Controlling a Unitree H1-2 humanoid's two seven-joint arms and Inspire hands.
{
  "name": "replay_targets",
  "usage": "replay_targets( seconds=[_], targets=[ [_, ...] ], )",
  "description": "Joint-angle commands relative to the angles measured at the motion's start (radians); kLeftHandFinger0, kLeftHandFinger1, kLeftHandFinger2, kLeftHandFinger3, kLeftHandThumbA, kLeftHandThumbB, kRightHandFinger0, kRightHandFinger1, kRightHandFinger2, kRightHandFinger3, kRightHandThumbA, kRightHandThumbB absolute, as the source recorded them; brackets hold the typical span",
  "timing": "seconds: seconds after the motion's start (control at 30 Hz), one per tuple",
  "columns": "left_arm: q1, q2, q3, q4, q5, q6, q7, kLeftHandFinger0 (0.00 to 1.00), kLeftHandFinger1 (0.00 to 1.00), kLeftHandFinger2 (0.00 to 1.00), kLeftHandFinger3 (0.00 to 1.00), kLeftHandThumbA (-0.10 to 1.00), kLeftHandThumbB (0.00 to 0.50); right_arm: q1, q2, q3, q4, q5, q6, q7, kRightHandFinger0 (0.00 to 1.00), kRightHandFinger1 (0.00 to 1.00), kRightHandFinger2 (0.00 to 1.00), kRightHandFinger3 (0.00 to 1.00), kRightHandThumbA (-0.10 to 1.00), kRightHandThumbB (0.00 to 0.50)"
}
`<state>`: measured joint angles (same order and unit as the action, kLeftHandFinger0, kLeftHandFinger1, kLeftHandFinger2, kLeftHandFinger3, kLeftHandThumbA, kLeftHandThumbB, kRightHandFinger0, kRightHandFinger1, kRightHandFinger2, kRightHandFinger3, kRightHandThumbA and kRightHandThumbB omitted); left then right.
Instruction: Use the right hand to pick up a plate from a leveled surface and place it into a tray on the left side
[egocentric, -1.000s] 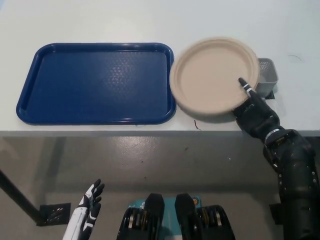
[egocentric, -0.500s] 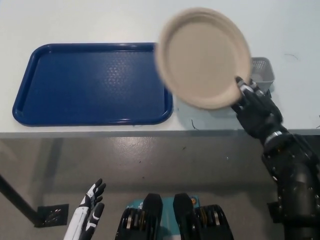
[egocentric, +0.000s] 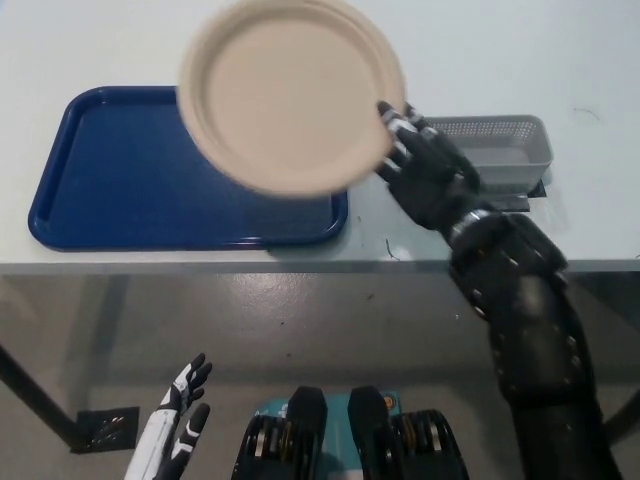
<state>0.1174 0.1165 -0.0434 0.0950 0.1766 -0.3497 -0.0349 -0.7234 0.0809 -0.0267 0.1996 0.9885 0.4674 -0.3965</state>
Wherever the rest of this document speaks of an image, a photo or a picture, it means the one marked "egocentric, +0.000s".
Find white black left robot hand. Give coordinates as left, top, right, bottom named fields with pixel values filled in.
left=123, top=352, right=214, bottom=480

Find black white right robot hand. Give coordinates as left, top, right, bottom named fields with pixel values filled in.
left=375, top=99, right=485, bottom=244

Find beige round paper plate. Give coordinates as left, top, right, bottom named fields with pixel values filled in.
left=176, top=0, right=408, bottom=197

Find black table foot plate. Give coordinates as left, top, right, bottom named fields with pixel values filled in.
left=69, top=405, right=141, bottom=455

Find blue plastic serving tray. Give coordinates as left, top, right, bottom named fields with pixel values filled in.
left=27, top=85, right=350, bottom=250

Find grey perforated plastic basket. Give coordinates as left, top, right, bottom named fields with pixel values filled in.
left=421, top=114, right=556, bottom=194

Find black slanted table leg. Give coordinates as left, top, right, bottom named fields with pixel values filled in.
left=602, top=392, right=640, bottom=444
left=0, top=344, right=84, bottom=444

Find black teal robot body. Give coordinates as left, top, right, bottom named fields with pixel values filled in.
left=230, top=385, right=465, bottom=480

